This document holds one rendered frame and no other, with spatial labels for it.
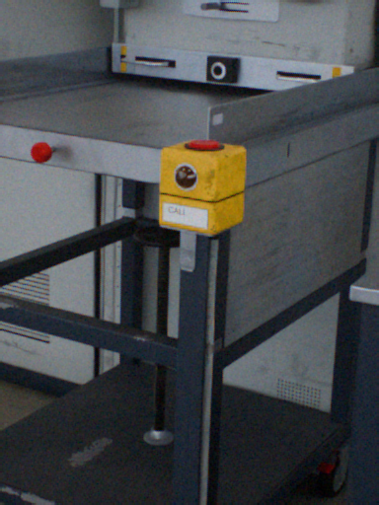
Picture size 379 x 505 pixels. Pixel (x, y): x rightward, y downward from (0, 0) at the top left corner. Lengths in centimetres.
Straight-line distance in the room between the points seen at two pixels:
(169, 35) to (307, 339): 71
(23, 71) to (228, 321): 67
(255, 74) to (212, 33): 13
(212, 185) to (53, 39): 110
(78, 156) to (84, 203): 86
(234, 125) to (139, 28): 68
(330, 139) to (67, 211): 89
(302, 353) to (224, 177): 110
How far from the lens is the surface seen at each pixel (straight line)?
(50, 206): 257
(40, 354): 271
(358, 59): 208
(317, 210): 189
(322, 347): 230
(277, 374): 237
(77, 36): 234
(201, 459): 144
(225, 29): 212
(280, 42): 207
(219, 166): 126
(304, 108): 180
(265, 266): 173
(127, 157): 160
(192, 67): 215
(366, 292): 129
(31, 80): 206
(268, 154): 162
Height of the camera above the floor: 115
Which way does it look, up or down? 17 degrees down
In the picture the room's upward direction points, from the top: 2 degrees clockwise
